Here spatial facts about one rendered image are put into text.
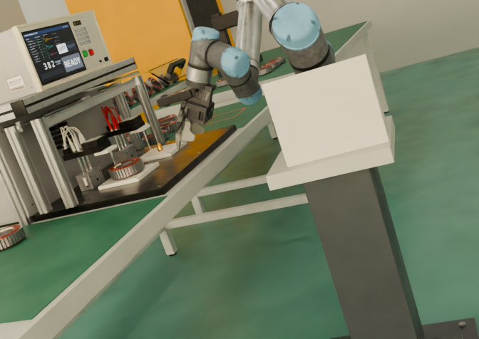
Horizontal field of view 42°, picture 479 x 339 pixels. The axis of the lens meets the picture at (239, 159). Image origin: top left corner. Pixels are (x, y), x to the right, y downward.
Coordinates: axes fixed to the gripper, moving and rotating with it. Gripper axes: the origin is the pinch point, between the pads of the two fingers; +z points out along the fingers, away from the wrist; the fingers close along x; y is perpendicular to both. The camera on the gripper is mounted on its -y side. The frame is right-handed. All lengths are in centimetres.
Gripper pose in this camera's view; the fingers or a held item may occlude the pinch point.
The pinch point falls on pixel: (181, 142)
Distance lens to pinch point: 189.2
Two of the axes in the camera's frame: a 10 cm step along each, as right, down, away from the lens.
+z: -1.8, 9.0, 3.9
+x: 3.1, -3.2, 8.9
